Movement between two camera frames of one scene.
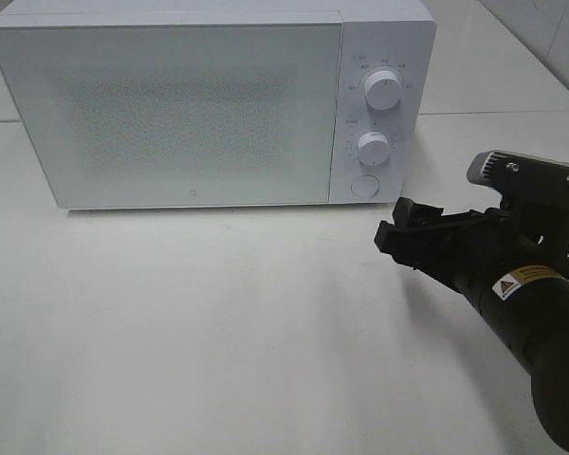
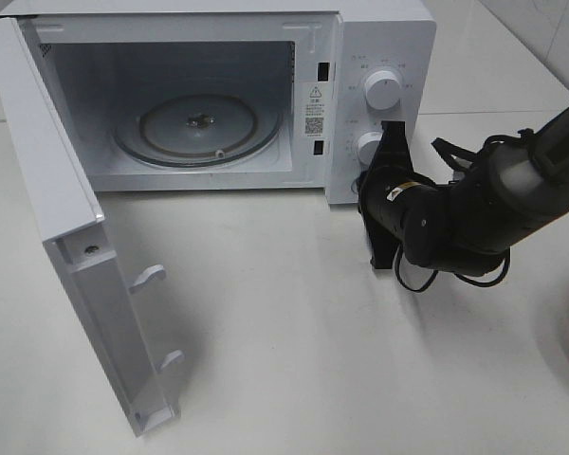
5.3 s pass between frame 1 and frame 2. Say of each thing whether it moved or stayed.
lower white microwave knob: stayed
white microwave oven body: stayed
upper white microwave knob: stayed
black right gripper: moved
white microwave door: moved
